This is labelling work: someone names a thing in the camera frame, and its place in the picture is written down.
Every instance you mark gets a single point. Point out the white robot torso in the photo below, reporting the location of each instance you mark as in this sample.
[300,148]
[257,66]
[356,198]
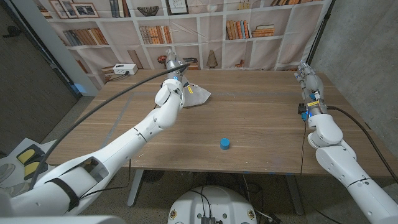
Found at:
[214,205]

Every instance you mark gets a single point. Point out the black backdrop stand pole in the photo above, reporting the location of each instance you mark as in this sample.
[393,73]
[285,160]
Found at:
[320,31]

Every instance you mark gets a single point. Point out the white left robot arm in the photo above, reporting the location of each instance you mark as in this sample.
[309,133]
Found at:
[124,146]

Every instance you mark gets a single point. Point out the blue cylinder block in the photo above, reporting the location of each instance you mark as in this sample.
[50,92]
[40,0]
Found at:
[225,144]

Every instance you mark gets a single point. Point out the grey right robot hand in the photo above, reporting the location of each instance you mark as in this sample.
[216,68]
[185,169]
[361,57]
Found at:
[312,85]

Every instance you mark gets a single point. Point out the grey torso connector box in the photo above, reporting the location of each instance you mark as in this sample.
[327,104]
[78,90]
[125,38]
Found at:
[207,221]

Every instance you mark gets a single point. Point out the grey sneaker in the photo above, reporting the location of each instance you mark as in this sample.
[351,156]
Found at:
[15,188]
[5,171]

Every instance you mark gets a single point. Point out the white cloth napkin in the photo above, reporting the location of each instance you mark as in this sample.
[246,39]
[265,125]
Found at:
[199,96]

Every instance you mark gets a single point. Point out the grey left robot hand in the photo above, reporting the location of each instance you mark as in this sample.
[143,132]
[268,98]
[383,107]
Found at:
[174,67]

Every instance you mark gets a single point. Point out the white box device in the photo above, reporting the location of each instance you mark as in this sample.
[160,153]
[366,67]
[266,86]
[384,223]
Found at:
[125,69]

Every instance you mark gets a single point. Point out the grey table leg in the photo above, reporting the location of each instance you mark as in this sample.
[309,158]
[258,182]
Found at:
[135,189]
[294,194]

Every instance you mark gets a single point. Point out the yellow black foot pedal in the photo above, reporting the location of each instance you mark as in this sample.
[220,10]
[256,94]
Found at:
[31,169]
[25,155]

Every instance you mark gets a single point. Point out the printed bookshelf backdrop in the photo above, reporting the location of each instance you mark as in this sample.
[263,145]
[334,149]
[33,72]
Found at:
[211,31]

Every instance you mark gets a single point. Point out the white floor board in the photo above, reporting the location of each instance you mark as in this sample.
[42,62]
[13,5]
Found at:
[18,143]

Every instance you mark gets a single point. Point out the black round ribbed disc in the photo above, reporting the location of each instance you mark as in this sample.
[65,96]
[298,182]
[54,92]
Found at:
[154,177]

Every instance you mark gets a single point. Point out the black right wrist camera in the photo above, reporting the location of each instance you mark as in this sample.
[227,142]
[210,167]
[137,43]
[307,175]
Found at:
[301,108]

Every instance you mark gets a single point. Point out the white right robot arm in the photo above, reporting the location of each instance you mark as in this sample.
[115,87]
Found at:
[342,168]

